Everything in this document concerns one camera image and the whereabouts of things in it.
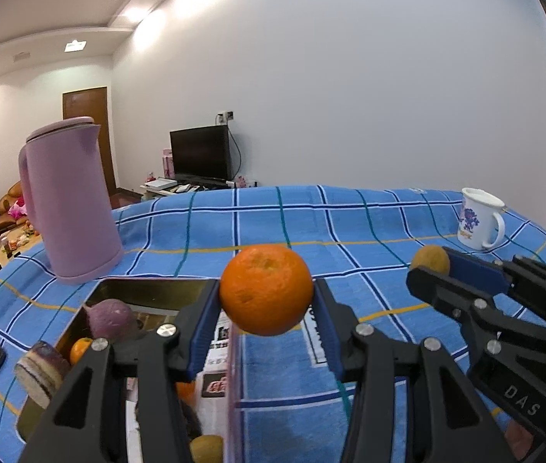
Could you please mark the white tv stand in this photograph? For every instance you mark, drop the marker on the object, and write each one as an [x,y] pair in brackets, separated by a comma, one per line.
[165,187]

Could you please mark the round orange tangerine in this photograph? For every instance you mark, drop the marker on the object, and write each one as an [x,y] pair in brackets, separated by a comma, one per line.
[266,290]

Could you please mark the pink electric kettle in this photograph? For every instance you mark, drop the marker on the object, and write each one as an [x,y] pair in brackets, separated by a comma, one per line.
[66,198]

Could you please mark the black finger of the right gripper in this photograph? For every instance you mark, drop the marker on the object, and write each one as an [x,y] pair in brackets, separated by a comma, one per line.
[485,276]
[446,295]

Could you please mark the orange leather armchair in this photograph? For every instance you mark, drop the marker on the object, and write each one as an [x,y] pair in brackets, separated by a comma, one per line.
[12,208]

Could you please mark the green-brown kiwi fruit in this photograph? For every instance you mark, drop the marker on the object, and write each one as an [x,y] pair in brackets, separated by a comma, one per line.
[207,449]
[432,257]

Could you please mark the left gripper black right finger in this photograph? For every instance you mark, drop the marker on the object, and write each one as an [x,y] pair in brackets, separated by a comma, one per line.
[446,419]

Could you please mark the pink metal tin box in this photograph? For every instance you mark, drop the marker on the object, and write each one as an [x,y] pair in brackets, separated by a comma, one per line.
[86,420]

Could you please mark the wooden coffee table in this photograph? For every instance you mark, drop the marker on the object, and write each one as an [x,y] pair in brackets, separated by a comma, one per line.
[16,242]

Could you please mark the purple round fruit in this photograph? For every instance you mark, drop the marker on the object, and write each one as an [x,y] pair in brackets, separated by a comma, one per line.
[112,319]

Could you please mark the white printed mug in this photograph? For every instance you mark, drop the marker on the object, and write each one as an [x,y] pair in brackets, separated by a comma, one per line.
[481,224]

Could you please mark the black television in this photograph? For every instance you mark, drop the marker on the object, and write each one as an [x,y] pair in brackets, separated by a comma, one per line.
[202,152]

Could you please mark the blue plaid tablecloth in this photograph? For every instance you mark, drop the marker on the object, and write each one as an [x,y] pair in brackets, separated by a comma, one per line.
[360,241]

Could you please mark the oval orange fruit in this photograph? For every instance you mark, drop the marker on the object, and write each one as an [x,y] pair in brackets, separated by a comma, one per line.
[78,349]

